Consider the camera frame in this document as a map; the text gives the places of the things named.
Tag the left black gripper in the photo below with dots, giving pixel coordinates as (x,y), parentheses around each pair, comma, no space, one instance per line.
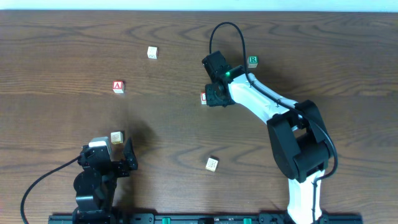
(115,166)

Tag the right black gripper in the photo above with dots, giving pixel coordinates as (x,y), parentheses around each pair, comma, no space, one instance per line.
(210,101)

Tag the red letter I block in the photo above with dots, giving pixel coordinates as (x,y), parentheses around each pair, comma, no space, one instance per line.
(203,98)

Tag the red letter A block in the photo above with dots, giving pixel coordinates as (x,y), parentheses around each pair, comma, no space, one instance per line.
(118,87)

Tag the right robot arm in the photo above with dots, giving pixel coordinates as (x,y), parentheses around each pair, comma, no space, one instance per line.
(300,143)

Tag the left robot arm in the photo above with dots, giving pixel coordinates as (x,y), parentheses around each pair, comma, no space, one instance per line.
(96,185)

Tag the beige block with oval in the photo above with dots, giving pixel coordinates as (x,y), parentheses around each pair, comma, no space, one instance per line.
(117,137)

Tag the green letter R block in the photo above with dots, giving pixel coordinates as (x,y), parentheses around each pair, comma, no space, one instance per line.
(252,61)

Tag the beige block with pattern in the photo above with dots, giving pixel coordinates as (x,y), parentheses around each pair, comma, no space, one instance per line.
(212,164)

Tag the plain white wooden block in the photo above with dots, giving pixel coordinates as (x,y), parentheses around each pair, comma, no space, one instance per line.
(152,52)

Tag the black mounting rail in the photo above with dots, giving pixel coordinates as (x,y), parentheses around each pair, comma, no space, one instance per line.
(148,218)

